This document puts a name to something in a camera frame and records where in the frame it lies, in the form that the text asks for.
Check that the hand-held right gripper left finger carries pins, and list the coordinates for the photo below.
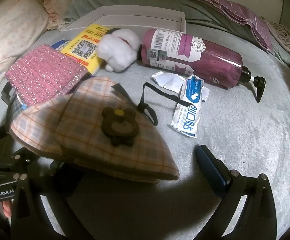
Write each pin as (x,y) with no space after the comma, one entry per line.
(57,178)

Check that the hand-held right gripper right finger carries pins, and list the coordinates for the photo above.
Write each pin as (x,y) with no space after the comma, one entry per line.
(209,170)

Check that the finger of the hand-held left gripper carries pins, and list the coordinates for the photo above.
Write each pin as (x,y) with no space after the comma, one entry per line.
(8,91)
(15,163)

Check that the pink glitter sponge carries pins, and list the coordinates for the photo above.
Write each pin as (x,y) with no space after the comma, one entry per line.
(45,72)

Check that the plaid bag with bear patch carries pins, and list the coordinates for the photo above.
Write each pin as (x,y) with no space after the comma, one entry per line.
(85,135)

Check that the white and blue wipes packet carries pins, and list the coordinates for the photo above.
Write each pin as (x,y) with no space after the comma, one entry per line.
(188,107)

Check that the yellow tissue packet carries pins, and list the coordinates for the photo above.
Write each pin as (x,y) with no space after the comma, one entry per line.
(85,45)

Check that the white plush toy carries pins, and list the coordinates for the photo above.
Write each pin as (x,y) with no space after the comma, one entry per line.
(120,51)

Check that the white cardboard box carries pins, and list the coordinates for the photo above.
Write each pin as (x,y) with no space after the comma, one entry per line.
(140,15)

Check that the person's left hand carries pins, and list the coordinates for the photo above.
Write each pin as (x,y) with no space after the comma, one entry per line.
(7,208)

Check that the white floral pillow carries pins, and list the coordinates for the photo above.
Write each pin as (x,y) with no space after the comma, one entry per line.
(12,37)

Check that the crumpled white wrapper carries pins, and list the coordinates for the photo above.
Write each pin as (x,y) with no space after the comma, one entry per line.
(167,78)

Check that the purple pump bottle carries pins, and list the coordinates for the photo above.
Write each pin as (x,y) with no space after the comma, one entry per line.
(197,57)

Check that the patterned beige cloth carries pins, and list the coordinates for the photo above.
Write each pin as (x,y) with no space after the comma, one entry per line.
(284,35)

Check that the purple grid quilt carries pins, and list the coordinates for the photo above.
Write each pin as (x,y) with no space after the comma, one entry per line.
(234,7)

